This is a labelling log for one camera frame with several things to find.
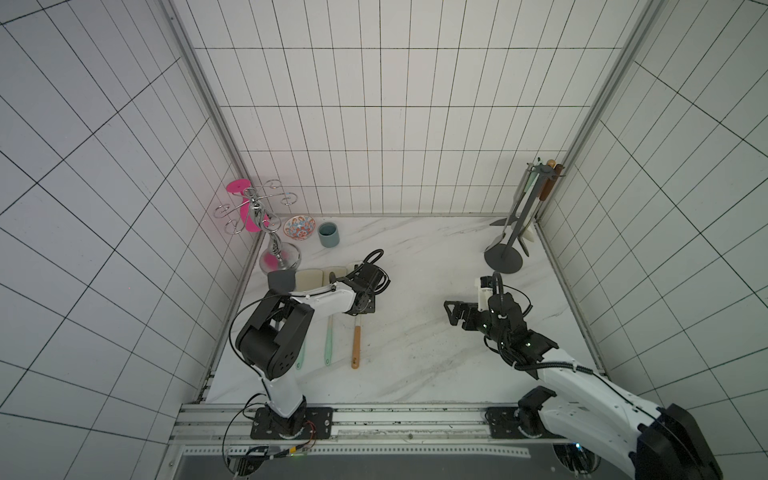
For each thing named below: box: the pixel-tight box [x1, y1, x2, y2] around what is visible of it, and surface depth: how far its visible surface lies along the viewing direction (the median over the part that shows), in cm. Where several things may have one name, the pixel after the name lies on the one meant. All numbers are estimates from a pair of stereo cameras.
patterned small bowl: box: [283, 215, 317, 241], surface depth 116 cm
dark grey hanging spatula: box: [489, 189, 527, 226], surface depth 97 cm
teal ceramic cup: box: [318, 222, 340, 248], surface depth 112 cm
